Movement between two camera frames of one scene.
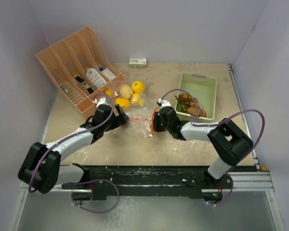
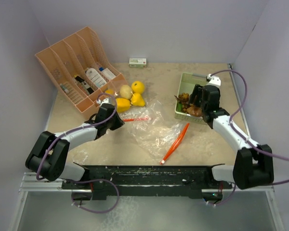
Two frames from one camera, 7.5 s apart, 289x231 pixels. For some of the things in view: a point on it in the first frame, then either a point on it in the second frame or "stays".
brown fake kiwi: (191, 110) stays
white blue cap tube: (109, 74) stays
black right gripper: (156, 127) → (197, 91)
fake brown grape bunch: (186, 100) stays
